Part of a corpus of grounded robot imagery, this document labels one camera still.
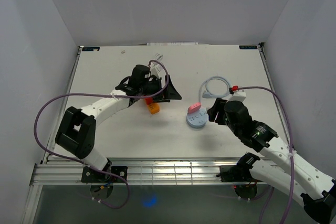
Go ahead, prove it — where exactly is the red cube socket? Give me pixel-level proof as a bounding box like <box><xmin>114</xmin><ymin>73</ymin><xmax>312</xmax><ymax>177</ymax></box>
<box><xmin>145</xmin><ymin>98</ymin><xmax>154</xmax><ymax>105</ymax></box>

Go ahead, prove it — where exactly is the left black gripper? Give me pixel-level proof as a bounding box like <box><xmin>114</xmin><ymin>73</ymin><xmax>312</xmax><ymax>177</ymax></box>
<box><xmin>139</xmin><ymin>74</ymin><xmax>181</xmax><ymax>103</ymax></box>

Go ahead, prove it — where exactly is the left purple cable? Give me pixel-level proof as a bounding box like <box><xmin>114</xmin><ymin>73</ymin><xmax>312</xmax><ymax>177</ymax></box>
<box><xmin>33</xmin><ymin>60</ymin><xmax>169</xmax><ymax>209</ymax></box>

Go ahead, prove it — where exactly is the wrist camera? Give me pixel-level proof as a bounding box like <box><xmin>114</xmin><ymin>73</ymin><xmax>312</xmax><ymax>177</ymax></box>
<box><xmin>150</xmin><ymin>65</ymin><xmax>162</xmax><ymax>78</ymax></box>
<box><xmin>228</xmin><ymin>86</ymin><xmax>246</xmax><ymax>102</ymax></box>

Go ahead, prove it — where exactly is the light blue socket cable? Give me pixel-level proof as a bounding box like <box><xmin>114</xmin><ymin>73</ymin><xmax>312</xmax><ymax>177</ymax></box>
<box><xmin>197</xmin><ymin>76</ymin><xmax>233</xmax><ymax>103</ymax></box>

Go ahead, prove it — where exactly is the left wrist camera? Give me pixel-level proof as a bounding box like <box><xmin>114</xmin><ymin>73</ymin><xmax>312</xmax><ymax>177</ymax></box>
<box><xmin>150</xmin><ymin>65</ymin><xmax>162</xmax><ymax>78</ymax></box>

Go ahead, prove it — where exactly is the black corner label left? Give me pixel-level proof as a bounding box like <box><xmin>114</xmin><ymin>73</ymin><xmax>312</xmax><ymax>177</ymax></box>
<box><xmin>81</xmin><ymin>47</ymin><xmax>100</xmax><ymax>52</ymax></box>

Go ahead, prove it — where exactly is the light blue round socket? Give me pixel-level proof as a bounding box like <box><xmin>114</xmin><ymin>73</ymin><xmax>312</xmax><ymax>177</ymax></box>
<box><xmin>186</xmin><ymin>108</ymin><xmax>208</xmax><ymax>129</ymax></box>

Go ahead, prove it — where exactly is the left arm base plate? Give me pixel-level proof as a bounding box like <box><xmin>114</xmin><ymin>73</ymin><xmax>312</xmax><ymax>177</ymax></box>
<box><xmin>81</xmin><ymin>165</ymin><xmax>128</xmax><ymax>183</ymax></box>

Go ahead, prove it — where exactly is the orange power strip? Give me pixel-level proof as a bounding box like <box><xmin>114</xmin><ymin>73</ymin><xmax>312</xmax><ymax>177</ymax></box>
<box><xmin>147</xmin><ymin>103</ymin><xmax>160</xmax><ymax>115</ymax></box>

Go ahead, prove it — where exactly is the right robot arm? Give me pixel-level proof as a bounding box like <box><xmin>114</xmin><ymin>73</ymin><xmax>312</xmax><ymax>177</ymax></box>
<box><xmin>207</xmin><ymin>98</ymin><xmax>335</xmax><ymax>223</ymax></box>

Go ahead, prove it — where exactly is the pink plug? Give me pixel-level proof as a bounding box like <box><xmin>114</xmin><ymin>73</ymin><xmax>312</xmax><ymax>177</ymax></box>
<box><xmin>187</xmin><ymin>102</ymin><xmax>202</xmax><ymax>114</ymax></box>

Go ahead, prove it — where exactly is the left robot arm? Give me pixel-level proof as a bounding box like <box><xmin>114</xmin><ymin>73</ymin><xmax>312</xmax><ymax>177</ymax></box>
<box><xmin>55</xmin><ymin>60</ymin><xmax>182</xmax><ymax>182</ymax></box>

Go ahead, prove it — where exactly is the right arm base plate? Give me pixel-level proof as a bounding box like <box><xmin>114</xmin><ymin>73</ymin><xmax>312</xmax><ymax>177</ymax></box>
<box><xmin>216</xmin><ymin>165</ymin><xmax>257</xmax><ymax>183</ymax></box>

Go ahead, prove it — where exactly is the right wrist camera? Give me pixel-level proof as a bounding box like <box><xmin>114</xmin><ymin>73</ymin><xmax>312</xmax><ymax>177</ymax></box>
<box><xmin>228</xmin><ymin>86</ymin><xmax>246</xmax><ymax>102</ymax></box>

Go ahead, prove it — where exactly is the aluminium front rail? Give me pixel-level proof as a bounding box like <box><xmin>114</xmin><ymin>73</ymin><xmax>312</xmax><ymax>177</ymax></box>
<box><xmin>29</xmin><ymin>161</ymin><xmax>316</xmax><ymax>186</ymax></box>

